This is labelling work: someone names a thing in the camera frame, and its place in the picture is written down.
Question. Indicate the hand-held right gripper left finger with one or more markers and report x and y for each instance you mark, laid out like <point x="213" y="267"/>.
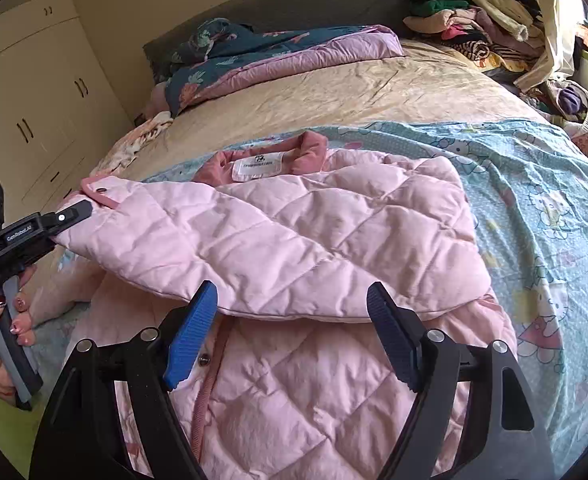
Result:
<point x="189" y="340"/>

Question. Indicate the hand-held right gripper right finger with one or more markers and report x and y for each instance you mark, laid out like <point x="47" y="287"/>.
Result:
<point x="391" y="340"/>

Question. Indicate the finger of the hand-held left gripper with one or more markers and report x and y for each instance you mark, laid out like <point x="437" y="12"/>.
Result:
<point x="68" y="217"/>

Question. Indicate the pink quilted jacket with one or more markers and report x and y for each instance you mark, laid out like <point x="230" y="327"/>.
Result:
<point x="299" y="240"/>

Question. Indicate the bag of clothes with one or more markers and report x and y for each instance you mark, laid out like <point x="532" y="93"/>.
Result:
<point x="574" y="105"/>

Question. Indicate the pile of assorted clothes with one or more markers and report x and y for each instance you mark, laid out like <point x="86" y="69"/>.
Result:
<point x="474" y="20"/>

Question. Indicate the small floral cloth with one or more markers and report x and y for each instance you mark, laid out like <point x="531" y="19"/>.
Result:
<point x="138" y="135"/>

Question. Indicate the cream wardrobe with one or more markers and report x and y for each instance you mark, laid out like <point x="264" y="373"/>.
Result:
<point x="38" y="100"/>

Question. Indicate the pink pillow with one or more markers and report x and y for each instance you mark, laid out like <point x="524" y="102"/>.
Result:
<point x="156" y="97"/>

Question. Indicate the blue cartoon print blanket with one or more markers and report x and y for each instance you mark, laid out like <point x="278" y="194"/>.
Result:
<point x="524" y="200"/>

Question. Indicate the bed with beige sheet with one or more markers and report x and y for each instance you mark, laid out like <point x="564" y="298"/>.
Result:
<point x="324" y="95"/>

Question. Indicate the dark floral quilt pink lining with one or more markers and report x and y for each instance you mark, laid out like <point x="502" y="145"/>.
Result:
<point x="274" y="55"/>

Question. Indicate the grey headboard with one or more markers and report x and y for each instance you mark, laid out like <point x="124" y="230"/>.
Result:
<point x="299" y="5"/>

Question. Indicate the cream curtain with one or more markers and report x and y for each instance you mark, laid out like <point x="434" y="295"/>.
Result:
<point x="554" y="20"/>

